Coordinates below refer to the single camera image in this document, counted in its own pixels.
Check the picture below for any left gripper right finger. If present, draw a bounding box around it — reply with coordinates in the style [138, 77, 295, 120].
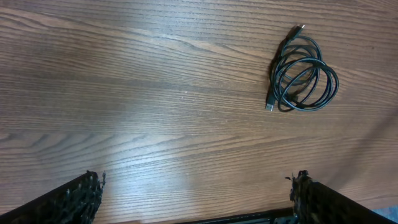
[287, 170, 395, 224]

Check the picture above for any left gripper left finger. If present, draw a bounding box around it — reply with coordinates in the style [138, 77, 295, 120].
[1, 171, 106, 224]

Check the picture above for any black USB cable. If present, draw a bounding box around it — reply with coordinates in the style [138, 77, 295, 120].
[265, 24, 340, 113]

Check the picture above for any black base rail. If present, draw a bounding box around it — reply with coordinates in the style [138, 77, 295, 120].
[178, 208, 299, 224]

